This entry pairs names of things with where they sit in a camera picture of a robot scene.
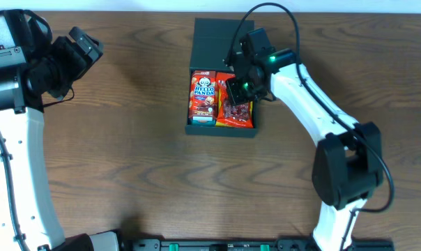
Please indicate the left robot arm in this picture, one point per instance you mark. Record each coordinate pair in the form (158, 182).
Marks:
(32, 63)

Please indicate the red Hacks candy bag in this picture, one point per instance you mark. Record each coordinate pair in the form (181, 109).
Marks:
(231, 116)

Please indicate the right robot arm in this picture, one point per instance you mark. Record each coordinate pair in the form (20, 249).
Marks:
(348, 164)

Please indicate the black mounting rail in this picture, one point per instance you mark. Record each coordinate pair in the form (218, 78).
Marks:
(217, 245)

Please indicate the red Hello Panda box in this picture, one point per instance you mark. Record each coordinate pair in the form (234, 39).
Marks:
(203, 96)

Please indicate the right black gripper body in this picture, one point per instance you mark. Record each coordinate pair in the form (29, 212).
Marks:
(244, 90)

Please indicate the teal Chunkies box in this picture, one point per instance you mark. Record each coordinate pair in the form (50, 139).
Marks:
(210, 123)

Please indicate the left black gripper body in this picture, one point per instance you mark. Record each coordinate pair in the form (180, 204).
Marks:
(56, 69)

